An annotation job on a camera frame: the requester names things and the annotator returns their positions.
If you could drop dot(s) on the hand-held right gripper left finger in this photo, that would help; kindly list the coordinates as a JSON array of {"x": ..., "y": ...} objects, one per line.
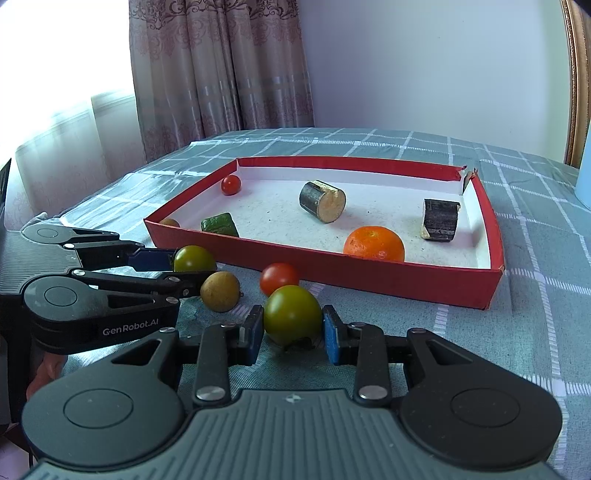
[{"x": 254, "y": 332}]

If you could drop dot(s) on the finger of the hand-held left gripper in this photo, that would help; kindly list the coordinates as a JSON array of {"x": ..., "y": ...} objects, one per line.
[
  {"x": 152, "y": 261},
  {"x": 152, "y": 284}
]

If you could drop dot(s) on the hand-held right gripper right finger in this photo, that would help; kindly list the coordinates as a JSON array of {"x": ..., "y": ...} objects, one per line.
[{"x": 330, "y": 337}]

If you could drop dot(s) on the green tomato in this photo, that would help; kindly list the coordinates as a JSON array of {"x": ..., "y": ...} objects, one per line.
[
  {"x": 194, "y": 258},
  {"x": 291, "y": 314}
]

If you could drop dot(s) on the brown longan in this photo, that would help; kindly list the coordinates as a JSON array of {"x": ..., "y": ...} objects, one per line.
[
  {"x": 170, "y": 222},
  {"x": 220, "y": 290}
]

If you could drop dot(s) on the red cardboard box tray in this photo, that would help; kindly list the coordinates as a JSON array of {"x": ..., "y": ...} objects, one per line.
[{"x": 369, "y": 277}]

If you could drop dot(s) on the green cucumber piece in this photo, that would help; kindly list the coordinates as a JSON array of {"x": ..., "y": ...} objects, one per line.
[{"x": 219, "y": 225}]

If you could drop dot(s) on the orange mandarin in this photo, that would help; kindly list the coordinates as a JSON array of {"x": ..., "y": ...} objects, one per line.
[{"x": 374, "y": 242}]

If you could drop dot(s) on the red cherry tomato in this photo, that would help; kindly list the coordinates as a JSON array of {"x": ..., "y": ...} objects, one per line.
[
  {"x": 279, "y": 277},
  {"x": 231, "y": 184}
]

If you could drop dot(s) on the dark sugarcane piece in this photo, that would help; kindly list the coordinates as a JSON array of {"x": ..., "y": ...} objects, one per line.
[{"x": 441, "y": 219}]

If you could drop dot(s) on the person's left hand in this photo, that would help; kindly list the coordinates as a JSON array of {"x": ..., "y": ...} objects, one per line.
[{"x": 46, "y": 369}]

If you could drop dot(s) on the white sheer curtain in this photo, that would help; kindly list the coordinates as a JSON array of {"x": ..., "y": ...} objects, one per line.
[{"x": 69, "y": 161}]

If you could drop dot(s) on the dark object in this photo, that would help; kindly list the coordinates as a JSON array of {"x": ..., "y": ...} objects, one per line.
[{"x": 4, "y": 194}]

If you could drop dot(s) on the pink patterned curtain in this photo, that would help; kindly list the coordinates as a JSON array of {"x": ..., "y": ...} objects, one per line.
[{"x": 221, "y": 69}]

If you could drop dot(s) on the light blue electric kettle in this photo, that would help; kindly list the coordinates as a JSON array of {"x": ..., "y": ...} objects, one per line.
[{"x": 585, "y": 180}]

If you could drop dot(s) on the gold ornate frame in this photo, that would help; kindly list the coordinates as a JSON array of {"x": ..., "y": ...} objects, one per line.
[{"x": 577, "y": 92}]

